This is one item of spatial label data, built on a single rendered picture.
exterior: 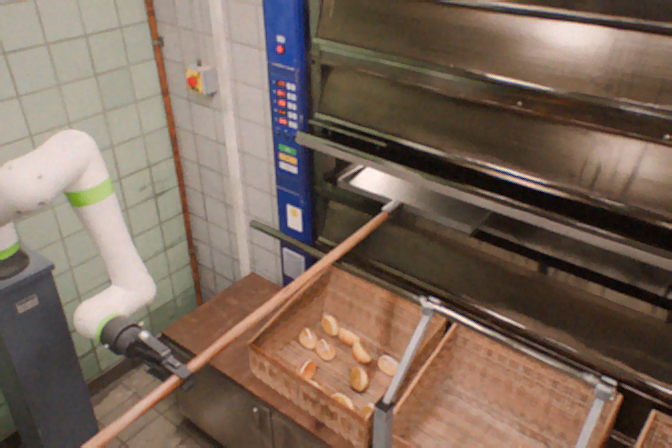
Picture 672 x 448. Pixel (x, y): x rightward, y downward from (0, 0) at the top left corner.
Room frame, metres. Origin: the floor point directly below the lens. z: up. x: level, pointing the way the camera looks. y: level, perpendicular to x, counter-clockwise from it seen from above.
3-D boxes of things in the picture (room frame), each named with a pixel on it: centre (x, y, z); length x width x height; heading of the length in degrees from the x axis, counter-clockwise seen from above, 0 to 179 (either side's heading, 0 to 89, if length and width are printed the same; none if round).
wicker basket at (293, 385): (1.70, -0.03, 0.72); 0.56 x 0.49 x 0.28; 49
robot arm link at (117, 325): (1.26, 0.57, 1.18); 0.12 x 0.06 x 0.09; 142
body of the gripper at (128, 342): (1.21, 0.51, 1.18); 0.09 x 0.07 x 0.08; 52
